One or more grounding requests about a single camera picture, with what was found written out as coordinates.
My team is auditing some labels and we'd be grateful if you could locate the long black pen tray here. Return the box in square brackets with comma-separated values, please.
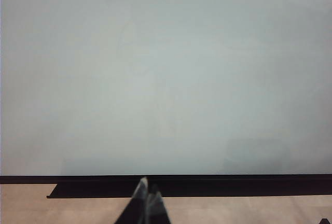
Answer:
[46, 183, 332, 199]

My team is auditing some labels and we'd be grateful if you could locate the white glass whiteboard black frame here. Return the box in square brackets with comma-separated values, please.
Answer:
[0, 0, 332, 185]

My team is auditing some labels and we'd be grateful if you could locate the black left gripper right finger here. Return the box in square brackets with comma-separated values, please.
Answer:
[145, 184, 172, 224]

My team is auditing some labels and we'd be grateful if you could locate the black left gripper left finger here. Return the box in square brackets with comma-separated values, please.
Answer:
[113, 176, 149, 224]

